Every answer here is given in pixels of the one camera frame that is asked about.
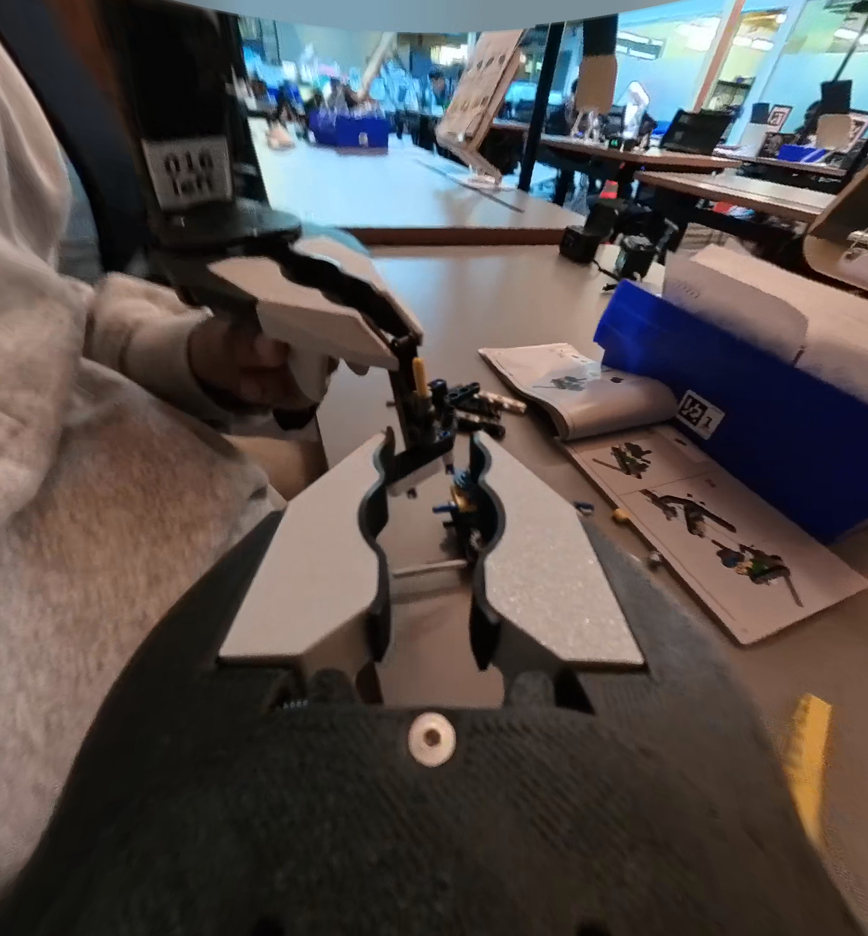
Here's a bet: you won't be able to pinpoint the lego instruction booklet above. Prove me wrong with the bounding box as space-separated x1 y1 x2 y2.
478 342 868 646

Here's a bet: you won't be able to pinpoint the person in grey sweatshirt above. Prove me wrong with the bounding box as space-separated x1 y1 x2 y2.
0 0 289 900

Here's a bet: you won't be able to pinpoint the black lego assembly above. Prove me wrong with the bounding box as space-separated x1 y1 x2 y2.
433 468 495 566

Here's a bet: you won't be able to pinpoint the blue gear lego assembly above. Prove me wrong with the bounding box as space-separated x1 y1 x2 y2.
385 332 528 500

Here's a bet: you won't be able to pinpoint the wooden display stand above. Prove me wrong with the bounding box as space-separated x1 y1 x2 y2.
803 132 868 297
434 29 532 188

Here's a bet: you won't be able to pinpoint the person's left hand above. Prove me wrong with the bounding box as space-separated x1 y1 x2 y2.
189 314 312 434

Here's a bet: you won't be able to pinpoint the white cardboard box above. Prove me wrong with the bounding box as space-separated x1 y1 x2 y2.
661 245 868 410

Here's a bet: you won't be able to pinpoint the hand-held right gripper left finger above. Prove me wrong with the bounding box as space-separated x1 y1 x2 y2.
217 430 397 668

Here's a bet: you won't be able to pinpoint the long yellow lego beam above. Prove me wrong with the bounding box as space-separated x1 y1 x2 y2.
781 693 835 842

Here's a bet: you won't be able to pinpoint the person's left forearm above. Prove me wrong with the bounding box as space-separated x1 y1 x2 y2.
83 274 216 440

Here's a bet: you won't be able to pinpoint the thin grey lego axle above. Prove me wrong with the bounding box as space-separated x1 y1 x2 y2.
392 559 479 579

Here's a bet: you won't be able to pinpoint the small distant blue bin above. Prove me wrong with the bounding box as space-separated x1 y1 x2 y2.
310 113 391 155

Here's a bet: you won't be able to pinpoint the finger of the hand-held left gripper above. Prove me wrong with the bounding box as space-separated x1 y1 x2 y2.
286 233 425 346
206 254 403 371

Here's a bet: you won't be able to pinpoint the scattered small lego pieces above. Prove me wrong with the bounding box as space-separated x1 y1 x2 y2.
573 500 663 566

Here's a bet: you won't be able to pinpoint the black laptop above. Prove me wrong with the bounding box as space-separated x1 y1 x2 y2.
657 110 735 155

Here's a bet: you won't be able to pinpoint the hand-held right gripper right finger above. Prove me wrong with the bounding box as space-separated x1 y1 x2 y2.
469 431 649 672

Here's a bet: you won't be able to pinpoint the blue plastic bin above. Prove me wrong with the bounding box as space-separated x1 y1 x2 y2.
593 278 868 546

